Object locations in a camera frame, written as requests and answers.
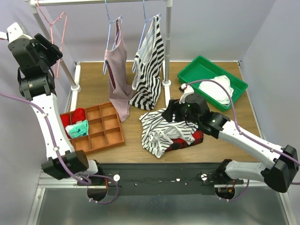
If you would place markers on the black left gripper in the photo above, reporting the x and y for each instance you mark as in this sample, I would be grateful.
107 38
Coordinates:
50 49

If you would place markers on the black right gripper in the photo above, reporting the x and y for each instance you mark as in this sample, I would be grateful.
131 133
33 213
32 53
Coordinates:
174 106

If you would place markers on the thin striped tank top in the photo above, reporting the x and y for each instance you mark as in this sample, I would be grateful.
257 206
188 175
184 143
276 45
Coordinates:
157 133

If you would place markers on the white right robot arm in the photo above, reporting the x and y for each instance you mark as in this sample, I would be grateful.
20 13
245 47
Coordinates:
277 166

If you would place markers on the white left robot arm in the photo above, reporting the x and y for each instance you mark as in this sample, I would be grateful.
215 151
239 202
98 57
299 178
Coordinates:
37 88

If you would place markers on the bold black white striped top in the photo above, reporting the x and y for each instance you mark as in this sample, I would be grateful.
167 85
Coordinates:
148 64

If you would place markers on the blue hanger with striped top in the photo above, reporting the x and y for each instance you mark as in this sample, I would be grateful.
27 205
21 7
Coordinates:
144 27

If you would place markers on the blue hanger with mauve top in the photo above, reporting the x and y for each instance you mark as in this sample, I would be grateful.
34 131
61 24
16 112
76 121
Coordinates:
111 43

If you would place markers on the mauve tank top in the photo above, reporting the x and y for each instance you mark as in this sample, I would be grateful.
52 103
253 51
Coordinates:
120 92

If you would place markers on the red black plaid shirt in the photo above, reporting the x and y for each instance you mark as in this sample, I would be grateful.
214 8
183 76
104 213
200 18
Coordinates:
181 144

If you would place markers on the white cloth in tray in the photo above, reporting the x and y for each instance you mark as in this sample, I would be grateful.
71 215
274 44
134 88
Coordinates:
216 92

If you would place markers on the green plastic tray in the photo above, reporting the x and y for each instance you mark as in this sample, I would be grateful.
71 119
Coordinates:
202 68

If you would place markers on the silver clothes rack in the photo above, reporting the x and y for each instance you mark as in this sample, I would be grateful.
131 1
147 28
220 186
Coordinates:
34 4

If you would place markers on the red sock roll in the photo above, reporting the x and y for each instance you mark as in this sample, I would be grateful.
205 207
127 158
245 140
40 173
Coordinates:
78 115

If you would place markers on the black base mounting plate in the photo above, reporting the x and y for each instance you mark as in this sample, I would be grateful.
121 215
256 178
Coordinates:
163 179

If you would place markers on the orange compartment organizer box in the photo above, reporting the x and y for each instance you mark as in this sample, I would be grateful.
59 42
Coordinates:
104 129

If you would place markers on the teal cloth bundle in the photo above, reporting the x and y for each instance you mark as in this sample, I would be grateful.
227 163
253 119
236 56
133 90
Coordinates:
78 130

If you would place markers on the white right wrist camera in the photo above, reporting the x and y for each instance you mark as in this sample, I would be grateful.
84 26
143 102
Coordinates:
186 90

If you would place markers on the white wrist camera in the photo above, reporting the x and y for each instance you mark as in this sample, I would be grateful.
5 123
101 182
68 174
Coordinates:
13 33
186 90

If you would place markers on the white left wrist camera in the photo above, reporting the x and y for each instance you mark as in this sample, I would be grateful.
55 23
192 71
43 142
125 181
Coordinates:
13 33

